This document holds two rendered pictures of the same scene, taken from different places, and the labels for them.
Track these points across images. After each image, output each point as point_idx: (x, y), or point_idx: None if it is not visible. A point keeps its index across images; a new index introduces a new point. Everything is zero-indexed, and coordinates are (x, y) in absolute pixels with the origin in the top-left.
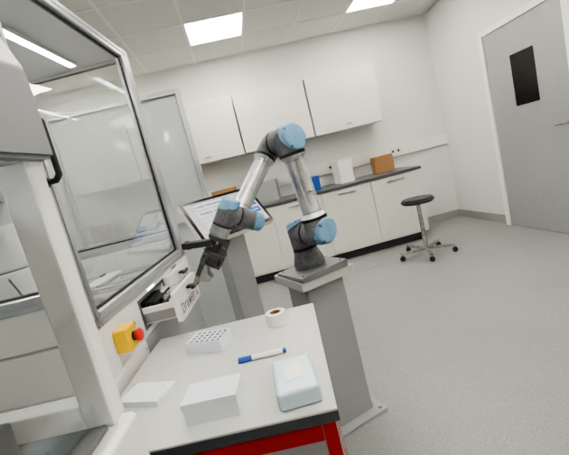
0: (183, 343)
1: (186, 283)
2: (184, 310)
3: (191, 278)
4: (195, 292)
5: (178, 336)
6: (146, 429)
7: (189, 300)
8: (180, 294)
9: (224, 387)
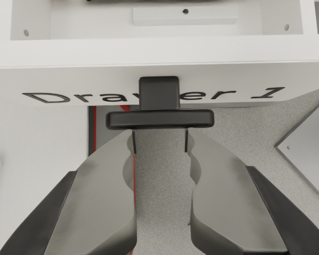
0: (18, 114)
1: (166, 72)
2: (59, 100)
3: (292, 71)
4: (243, 95)
5: None
6: None
7: (136, 96)
8: (19, 80)
9: None
